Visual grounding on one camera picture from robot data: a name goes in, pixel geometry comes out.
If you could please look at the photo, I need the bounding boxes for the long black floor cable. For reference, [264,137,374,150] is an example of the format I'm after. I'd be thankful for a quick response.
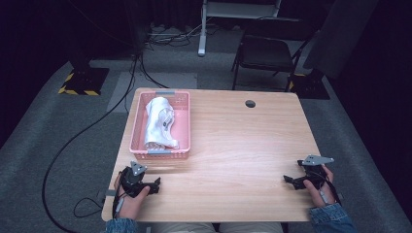
[41,52,141,233]

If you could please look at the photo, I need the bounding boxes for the dark gray panel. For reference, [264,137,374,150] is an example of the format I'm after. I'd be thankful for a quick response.
[302,0,381,81]

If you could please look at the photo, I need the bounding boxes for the gray table edge clip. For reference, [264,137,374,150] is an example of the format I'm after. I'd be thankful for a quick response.
[96,189,117,200]

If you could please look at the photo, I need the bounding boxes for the white metal stand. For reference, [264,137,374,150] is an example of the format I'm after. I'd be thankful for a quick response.
[197,0,284,58]

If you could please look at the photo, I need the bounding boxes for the black upright post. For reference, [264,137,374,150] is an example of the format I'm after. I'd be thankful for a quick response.
[125,0,153,56]

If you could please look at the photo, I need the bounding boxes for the black folding chair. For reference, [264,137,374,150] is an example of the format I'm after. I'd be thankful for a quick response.
[230,17,313,93]

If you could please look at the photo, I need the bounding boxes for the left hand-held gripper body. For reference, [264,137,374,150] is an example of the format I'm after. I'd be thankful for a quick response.
[120,160,154,199]

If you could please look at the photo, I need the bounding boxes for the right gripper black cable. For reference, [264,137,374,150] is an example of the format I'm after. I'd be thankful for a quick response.
[315,169,343,206]

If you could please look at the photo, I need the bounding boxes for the tangle of floor cables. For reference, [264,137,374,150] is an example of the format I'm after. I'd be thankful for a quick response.
[145,22,210,50]

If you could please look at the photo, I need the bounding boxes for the person's left hand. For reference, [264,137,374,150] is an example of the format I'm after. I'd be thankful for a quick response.
[113,177,152,221]

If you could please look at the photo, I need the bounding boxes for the black base with hazard stripes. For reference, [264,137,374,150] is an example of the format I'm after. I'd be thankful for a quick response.
[287,72,331,100]
[57,66,111,97]

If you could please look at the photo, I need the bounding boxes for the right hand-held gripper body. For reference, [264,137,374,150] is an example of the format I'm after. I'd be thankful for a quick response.
[297,153,335,190]

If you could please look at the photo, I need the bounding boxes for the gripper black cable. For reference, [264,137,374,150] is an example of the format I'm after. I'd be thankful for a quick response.
[315,169,343,206]
[73,189,125,219]

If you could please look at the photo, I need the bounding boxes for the person's right hand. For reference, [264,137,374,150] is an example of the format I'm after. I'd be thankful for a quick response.
[302,164,335,209]

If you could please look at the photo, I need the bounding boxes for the pink plastic basket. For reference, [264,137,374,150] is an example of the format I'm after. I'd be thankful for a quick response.
[129,90,191,161]

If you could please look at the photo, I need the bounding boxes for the gray floor mat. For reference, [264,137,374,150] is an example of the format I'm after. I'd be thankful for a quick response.
[106,71,199,114]

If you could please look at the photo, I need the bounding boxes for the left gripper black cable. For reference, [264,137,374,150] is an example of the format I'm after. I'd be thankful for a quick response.
[73,189,125,219]

